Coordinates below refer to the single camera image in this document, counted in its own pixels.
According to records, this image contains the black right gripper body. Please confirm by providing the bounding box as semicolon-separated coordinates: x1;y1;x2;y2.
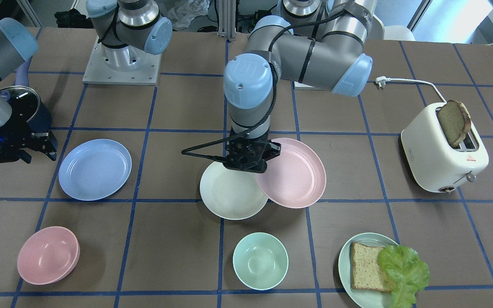
0;121;57;163

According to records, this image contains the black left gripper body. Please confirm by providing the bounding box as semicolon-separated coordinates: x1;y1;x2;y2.
223;134;281;174

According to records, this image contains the pink plate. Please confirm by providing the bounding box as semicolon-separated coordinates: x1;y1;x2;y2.
255;138;327;209

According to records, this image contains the blue plate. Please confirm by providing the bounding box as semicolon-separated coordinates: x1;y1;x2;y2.
58;139;132;201

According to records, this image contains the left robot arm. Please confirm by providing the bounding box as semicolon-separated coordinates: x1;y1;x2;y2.
221;0;377;173

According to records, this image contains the blue saucepan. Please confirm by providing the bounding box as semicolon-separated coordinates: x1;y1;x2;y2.
0;58;52;137

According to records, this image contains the cream plate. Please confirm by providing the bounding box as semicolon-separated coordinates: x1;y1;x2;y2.
200;162;268;220

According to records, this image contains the glass pot lid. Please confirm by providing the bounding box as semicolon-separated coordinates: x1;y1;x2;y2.
0;86;42;124

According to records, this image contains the green bowl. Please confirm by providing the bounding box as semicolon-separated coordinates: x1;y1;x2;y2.
232;232;289;290

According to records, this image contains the pink bowl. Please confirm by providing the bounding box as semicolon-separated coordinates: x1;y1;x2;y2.
17;226;80;285

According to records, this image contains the bread slice on plate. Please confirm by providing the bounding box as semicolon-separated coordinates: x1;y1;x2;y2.
350;242;396;293

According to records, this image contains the green plate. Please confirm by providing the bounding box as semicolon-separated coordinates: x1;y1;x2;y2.
337;232;397;308

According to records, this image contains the white toaster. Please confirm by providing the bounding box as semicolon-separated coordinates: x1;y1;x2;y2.
400;103;489;193

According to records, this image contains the white chair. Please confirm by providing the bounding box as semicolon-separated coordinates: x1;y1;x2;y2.
367;15;416;41

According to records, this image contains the lettuce leaf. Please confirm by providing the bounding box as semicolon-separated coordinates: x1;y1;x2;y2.
377;244;430;308

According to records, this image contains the toast in toaster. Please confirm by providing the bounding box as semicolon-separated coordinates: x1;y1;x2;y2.
437;100;472;148

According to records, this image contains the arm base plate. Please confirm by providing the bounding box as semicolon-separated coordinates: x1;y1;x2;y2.
293;80;338;92
83;37;161;86

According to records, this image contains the white toaster cable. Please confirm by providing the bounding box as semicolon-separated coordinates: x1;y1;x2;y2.
376;76;448;104

